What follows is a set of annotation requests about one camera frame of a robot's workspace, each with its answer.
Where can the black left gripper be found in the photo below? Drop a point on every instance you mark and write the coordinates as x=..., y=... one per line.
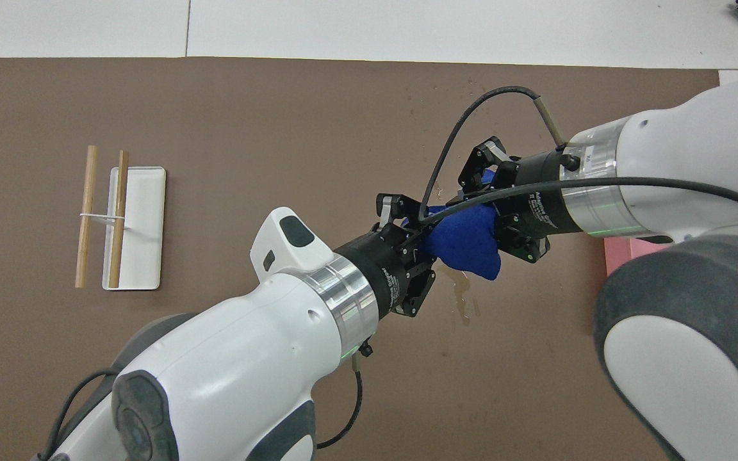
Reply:
x=378, y=262

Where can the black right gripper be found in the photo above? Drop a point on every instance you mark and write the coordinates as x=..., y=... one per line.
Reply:
x=539, y=192

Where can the blue towel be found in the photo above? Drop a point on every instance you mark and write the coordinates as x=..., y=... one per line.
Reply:
x=465, y=240

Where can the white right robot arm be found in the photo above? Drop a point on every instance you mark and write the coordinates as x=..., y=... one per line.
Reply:
x=696, y=160

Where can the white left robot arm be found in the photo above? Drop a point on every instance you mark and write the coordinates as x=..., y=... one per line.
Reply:
x=247, y=358

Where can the water puddle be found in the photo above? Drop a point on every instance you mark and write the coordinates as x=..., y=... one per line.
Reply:
x=462, y=288

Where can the white towel rack wooden rods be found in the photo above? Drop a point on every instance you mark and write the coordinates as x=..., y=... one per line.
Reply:
x=141, y=224

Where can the pink plastic bin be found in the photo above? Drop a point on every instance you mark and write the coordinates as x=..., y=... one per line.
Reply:
x=625, y=255

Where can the brown table mat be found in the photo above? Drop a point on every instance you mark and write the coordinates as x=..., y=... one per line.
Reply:
x=247, y=128

